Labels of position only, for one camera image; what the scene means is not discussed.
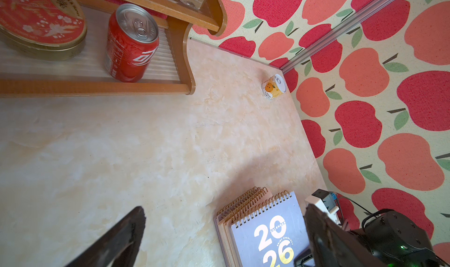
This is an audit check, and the small gold white can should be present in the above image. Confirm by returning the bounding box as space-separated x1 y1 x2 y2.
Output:
261 74 288 100

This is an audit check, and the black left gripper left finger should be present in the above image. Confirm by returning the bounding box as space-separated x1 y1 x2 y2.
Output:
68 206 146 267

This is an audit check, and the round red gold tin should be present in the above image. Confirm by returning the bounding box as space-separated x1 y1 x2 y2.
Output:
1 0 87 61

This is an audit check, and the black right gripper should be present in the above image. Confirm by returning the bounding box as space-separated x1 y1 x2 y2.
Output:
349 209 449 267

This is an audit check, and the purple calendar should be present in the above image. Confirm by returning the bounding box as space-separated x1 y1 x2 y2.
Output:
231 191 309 267

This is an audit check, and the red soda can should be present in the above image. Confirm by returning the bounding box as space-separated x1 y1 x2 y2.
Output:
105 3 159 83

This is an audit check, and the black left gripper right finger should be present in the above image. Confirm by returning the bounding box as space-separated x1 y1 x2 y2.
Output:
304 204 385 267

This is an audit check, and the right aluminium corner post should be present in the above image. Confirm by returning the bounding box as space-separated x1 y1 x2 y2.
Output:
280 0 395 73

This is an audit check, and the wooden three-tier shelf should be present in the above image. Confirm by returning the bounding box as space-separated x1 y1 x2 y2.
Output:
1 0 227 98

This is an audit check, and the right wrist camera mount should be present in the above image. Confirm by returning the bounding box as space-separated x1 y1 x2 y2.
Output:
305 188 342 227

